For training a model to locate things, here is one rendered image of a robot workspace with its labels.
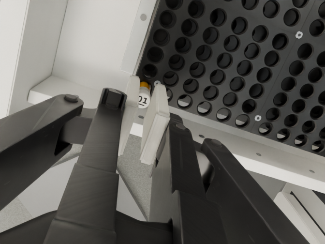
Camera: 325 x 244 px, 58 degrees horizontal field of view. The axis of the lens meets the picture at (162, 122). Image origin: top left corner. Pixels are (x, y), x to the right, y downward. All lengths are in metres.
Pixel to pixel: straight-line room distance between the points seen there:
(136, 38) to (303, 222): 0.26
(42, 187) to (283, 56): 1.24
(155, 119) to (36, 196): 1.29
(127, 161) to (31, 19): 1.10
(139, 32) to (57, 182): 1.13
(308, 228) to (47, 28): 0.32
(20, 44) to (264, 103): 0.19
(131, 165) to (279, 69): 1.09
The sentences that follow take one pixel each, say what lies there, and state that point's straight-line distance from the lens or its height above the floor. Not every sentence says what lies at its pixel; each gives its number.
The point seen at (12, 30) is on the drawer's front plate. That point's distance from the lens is 0.23.
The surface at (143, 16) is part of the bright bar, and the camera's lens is 0.29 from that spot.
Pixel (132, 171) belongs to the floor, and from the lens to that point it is 1.32.
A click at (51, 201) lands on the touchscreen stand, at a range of 1.42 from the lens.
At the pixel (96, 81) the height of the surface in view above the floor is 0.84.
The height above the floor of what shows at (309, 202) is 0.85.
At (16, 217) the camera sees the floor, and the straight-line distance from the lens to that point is 1.57.
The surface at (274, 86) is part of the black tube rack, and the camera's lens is 0.26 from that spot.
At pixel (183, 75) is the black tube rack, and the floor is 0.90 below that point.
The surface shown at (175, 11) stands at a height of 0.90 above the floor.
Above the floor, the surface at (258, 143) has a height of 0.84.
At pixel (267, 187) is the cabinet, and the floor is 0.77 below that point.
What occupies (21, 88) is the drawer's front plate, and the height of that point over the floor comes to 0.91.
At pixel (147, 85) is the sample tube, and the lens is 0.24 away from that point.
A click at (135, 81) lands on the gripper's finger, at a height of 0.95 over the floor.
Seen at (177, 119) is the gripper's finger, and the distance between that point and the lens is 0.18.
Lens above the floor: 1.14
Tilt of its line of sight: 69 degrees down
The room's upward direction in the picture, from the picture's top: 173 degrees clockwise
